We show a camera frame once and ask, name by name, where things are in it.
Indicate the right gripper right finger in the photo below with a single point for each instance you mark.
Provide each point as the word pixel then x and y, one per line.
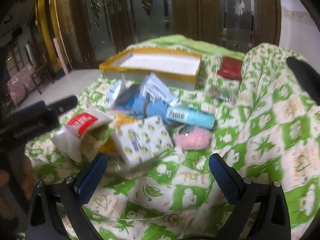
pixel 234 188

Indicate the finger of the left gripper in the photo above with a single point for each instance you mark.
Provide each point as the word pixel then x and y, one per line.
pixel 64 105

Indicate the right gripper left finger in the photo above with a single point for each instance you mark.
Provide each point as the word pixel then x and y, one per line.
pixel 88 179

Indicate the white tissue pack red label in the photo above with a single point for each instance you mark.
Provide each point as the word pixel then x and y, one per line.
pixel 70 136

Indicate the blue white foil sachet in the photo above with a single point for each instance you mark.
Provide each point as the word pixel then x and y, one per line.
pixel 116 93

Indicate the black item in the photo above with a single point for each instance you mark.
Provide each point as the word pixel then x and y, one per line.
pixel 126 98

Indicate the yellow-dotted tissue pack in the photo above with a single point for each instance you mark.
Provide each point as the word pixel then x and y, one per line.
pixel 142 141

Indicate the pink fluffy pouch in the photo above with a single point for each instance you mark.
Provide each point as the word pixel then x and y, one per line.
pixel 193 138

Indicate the teal tissue pack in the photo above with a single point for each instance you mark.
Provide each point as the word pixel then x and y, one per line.
pixel 191 116

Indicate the silver white foil sachet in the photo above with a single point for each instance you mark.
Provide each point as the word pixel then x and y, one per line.
pixel 153 89

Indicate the left hand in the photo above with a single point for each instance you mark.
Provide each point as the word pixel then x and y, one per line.
pixel 17 183

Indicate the floral covered chair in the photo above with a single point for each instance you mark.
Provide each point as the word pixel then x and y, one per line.
pixel 25 81

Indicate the green patterned quilt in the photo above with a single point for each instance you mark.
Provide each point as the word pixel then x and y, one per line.
pixel 268 131

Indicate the wooden glass door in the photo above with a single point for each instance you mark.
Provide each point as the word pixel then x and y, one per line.
pixel 83 33

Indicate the bag of coloured sticks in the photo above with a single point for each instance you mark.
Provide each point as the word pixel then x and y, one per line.
pixel 220 94

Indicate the white foam tray gold tape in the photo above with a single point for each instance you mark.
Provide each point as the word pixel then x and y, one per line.
pixel 176 68

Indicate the red wrapped packet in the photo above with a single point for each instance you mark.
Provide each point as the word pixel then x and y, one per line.
pixel 230 68

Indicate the black chair armrest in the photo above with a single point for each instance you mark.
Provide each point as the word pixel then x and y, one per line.
pixel 307 77

